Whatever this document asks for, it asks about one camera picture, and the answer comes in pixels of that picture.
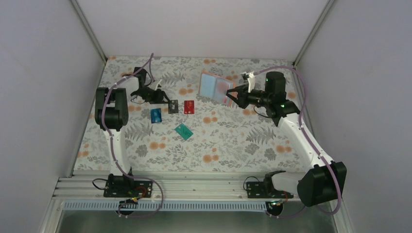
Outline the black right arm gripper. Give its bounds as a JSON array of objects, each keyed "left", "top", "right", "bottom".
[{"left": 224, "top": 83, "right": 271, "bottom": 109}]

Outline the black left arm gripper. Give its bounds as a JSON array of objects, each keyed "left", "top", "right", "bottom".
[{"left": 132, "top": 85, "right": 167, "bottom": 104}]

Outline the black credit card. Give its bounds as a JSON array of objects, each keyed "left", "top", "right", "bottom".
[{"left": 168, "top": 100, "right": 179, "bottom": 114}]

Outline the blue credit card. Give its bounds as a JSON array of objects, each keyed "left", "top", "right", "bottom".
[{"left": 150, "top": 108, "right": 162, "bottom": 124}]

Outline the pink leather card holder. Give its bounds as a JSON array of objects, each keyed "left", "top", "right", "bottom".
[{"left": 198, "top": 71, "right": 236, "bottom": 106}]

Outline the red credit card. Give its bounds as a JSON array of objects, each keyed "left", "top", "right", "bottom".
[{"left": 184, "top": 100, "right": 195, "bottom": 115}]

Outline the teal credit card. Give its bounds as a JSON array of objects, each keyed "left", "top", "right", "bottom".
[{"left": 175, "top": 123, "right": 193, "bottom": 140}]

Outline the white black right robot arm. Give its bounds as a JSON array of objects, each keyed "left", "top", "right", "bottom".
[{"left": 234, "top": 71, "right": 347, "bottom": 210}]

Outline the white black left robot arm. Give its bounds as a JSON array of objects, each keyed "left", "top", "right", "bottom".
[{"left": 95, "top": 67, "right": 179, "bottom": 198}]

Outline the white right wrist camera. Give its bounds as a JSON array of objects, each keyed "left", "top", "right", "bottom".
[{"left": 241, "top": 71, "right": 256, "bottom": 93}]

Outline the aluminium frame post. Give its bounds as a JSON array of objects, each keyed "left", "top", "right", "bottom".
[
  {"left": 69, "top": 0, "right": 107, "bottom": 63},
  {"left": 292, "top": 0, "right": 335, "bottom": 67}
]

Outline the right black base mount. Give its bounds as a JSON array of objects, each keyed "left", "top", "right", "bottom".
[{"left": 242, "top": 171, "right": 294, "bottom": 217}]

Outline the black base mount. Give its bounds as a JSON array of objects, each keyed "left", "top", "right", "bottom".
[
  {"left": 103, "top": 174, "right": 153, "bottom": 216},
  {"left": 242, "top": 171, "right": 294, "bottom": 217}
]

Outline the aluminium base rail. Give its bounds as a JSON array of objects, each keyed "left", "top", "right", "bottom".
[{"left": 52, "top": 171, "right": 302, "bottom": 213}]

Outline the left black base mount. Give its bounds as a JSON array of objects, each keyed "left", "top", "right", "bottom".
[{"left": 103, "top": 174, "right": 153, "bottom": 216}]

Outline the left aluminium frame post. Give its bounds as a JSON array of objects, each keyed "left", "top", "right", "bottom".
[{"left": 69, "top": 0, "right": 107, "bottom": 63}]

